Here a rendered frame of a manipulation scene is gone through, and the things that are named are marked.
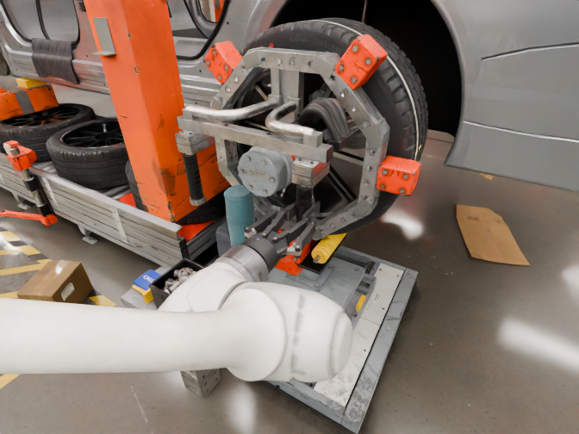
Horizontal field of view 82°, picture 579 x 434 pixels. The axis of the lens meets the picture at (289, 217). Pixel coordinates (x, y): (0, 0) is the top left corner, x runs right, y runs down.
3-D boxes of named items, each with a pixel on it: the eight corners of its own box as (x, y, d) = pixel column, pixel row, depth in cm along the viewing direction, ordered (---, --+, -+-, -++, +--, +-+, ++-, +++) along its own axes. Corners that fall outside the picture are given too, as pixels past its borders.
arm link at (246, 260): (254, 310, 57) (273, 288, 62) (251, 272, 52) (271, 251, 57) (214, 290, 61) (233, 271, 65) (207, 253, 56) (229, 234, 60)
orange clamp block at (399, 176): (382, 177, 92) (416, 185, 88) (374, 189, 87) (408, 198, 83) (387, 154, 88) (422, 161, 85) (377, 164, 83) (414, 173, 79)
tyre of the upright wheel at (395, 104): (361, 235, 136) (480, 90, 91) (338, 269, 119) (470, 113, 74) (238, 145, 147) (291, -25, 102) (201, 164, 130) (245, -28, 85)
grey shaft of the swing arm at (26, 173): (59, 222, 207) (23, 147, 179) (50, 227, 203) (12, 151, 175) (51, 219, 211) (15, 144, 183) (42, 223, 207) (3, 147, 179)
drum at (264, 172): (316, 174, 102) (319, 129, 94) (280, 206, 87) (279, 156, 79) (277, 164, 108) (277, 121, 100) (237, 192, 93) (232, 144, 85)
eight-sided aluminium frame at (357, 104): (370, 246, 105) (404, 57, 74) (364, 258, 100) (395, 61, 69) (233, 201, 127) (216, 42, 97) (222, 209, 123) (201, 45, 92)
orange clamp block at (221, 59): (249, 65, 96) (230, 40, 96) (233, 70, 91) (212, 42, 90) (237, 82, 101) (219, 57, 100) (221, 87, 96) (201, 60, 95)
